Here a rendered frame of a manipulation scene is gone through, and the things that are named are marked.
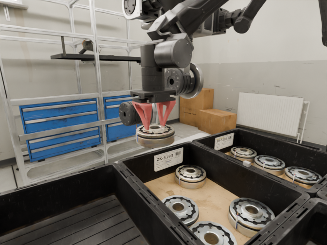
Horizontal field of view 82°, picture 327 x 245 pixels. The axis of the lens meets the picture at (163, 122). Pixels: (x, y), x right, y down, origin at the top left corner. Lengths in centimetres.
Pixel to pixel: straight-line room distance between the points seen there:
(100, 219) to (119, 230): 6
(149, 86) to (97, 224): 36
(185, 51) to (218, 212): 41
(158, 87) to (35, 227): 45
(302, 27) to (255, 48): 69
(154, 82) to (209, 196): 37
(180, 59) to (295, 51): 335
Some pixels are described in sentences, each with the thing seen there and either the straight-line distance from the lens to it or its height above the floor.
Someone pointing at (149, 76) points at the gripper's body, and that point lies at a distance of 45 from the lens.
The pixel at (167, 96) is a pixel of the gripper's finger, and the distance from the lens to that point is 47.
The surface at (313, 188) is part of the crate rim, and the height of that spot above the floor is 93.
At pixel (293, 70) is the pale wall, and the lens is 368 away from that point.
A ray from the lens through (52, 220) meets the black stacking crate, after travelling 60.
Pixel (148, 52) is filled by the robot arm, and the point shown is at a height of 123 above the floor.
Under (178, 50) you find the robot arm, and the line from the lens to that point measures 40.
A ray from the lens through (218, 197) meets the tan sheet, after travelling 62.
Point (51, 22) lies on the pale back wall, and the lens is 311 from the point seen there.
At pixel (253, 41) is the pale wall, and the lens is 394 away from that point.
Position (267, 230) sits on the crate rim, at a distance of 41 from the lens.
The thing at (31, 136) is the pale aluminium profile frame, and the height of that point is 59.
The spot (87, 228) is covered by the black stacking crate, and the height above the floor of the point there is 83.
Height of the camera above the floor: 119
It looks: 16 degrees down
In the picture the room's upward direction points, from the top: straight up
